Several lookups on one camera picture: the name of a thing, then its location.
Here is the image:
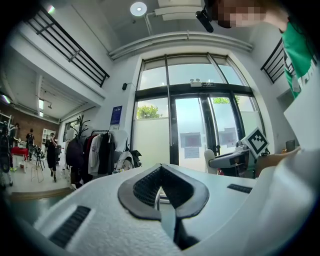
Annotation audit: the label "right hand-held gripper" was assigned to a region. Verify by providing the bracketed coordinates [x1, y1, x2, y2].
[203, 126, 271, 178]

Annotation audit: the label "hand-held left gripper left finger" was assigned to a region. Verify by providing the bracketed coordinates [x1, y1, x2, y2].
[33, 163, 185, 256]

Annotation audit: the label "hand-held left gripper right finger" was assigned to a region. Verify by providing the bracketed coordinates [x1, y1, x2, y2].
[161, 163, 259, 251]

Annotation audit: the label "person's right forearm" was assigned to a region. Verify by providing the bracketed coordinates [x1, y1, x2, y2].
[256, 146, 302, 176]

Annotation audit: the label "white paper door notice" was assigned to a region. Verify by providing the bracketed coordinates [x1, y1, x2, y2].
[184, 146, 200, 159]

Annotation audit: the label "red-print paper door notice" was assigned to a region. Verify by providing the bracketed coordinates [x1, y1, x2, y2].
[179, 132, 202, 148]
[217, 127, 238, 148]

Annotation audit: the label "black-framed glass entrance doors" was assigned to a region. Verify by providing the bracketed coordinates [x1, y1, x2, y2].
[131, 52, 266, 173]

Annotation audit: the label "white and black backpack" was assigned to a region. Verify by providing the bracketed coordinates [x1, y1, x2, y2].
[113, 149, 143, 174]

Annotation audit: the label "clothes rack with garments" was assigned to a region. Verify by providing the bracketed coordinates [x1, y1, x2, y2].
[65, 129, 131, 185]

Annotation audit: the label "black coat stand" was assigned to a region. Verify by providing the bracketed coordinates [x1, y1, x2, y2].
[69, 114, 91, 141]

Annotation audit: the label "white shelf unit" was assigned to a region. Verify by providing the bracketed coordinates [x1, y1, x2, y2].
[41, 128, 57, 151]

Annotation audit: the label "red table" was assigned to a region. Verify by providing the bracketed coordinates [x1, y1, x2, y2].
[10, 146, 30, 175]

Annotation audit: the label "short black balcony railing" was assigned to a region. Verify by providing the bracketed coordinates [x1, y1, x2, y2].
[260, 38, 286, 84]

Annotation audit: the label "white ceiling pipes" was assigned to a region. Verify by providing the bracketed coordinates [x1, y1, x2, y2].
[107, 31, 255, 61]

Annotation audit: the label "person's green shirt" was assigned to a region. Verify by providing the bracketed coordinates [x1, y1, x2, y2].
[279, 21, 319, 100]

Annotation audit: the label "person's head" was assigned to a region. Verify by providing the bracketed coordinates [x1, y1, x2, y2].
[203, 0, 288, 29]

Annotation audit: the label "white ceiling air conditioner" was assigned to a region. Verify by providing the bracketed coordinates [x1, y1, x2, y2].
[154, 0, 208, 22]

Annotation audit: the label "round ceiling light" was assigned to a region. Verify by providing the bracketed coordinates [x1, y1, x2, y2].
[129, 1, 148, 18]

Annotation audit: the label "long black balcony railing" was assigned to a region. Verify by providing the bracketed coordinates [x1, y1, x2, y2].
[26, 6, 111, 88]

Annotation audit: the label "white wire chair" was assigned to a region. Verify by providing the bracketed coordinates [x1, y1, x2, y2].
[30, 159, 45, 184]

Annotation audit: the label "blue wall poster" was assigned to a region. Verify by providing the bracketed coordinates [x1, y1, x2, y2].
[110, 105, 123, 125]

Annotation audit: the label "black head-mounted camera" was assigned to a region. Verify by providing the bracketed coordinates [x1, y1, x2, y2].
[195, 9, 215, 34]

